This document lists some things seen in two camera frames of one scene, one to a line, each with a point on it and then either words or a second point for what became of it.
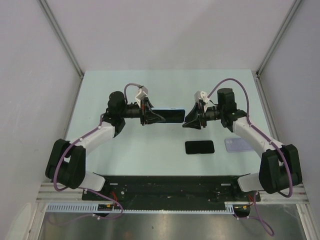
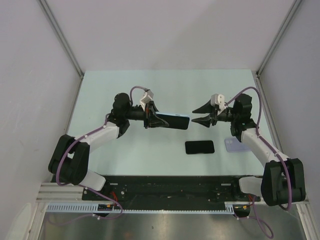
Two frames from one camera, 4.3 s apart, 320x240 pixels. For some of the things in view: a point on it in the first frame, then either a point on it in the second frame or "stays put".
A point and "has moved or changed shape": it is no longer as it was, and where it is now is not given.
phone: x=171 y=115 has moved or changed shape
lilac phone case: x=237 y=144 stays put
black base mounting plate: x=169 y=192 stays put
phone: x=199 y=147 stays put
